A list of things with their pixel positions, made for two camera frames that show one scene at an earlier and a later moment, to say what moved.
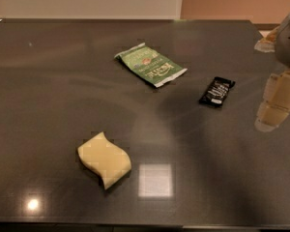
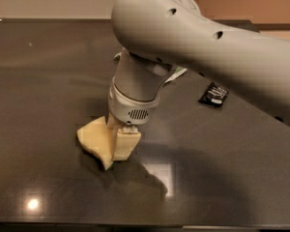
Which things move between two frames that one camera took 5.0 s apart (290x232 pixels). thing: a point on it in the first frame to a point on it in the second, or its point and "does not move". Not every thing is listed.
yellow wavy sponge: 105,159 to 95,137
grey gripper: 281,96 to 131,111
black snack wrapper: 217,92 does not move
